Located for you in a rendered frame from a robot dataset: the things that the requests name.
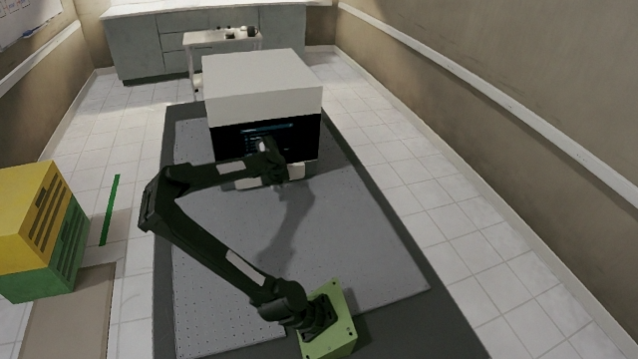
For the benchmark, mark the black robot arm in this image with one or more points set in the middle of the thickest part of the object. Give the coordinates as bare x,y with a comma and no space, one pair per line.
164,217

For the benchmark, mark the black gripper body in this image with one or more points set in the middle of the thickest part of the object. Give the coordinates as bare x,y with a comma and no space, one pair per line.
270,179

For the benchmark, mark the white imager box with drawer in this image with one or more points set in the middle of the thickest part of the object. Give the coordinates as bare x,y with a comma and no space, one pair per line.
250,95

